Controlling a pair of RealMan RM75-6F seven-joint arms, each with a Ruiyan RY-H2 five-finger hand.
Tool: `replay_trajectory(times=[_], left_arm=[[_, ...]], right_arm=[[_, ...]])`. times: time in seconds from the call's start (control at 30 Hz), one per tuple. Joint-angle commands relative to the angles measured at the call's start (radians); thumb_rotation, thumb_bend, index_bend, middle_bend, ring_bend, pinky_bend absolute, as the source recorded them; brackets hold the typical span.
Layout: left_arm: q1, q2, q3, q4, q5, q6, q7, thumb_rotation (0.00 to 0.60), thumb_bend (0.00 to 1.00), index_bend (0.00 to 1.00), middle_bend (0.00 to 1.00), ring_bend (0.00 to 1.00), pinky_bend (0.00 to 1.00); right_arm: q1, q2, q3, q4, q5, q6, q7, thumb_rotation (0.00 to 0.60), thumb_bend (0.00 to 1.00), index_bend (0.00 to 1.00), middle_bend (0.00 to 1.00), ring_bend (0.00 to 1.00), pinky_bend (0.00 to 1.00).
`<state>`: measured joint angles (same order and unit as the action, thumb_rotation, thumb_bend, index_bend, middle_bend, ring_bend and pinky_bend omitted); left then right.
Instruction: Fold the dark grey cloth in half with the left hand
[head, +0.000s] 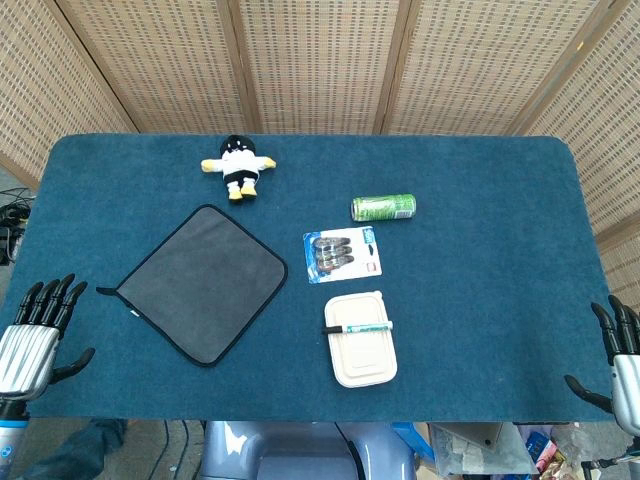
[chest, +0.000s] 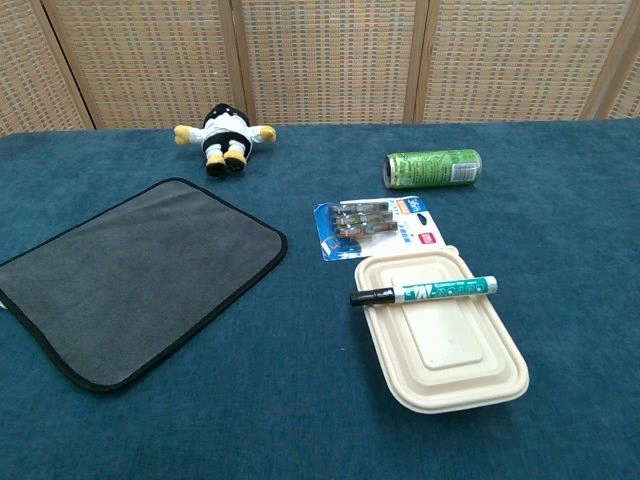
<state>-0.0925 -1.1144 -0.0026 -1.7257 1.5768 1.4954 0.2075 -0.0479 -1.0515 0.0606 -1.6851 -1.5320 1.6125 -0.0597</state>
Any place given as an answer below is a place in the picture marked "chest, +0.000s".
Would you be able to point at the grey and green cloth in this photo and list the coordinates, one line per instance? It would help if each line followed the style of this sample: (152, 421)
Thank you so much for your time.
(130, 280)

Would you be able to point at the blue clip blister pack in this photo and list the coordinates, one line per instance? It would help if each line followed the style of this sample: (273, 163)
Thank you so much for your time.
(350, 240)

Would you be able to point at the green white marker pen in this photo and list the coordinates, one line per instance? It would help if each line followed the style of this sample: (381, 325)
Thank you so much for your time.
(440, 290)

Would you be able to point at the green drink can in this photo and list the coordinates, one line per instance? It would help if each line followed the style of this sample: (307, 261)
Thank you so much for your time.
(432, 167)

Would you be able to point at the black white plush toy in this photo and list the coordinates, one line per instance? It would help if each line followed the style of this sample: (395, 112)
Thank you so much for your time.
(225, 132)

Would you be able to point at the cream lidded food box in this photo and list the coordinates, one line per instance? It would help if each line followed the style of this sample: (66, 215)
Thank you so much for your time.
(450, 350)

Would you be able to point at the woven wicker folding screen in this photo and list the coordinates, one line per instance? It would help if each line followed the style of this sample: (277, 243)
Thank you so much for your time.
(325, 55)

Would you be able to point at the blue table cover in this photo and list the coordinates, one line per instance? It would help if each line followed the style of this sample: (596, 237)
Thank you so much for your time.
(300, 425)

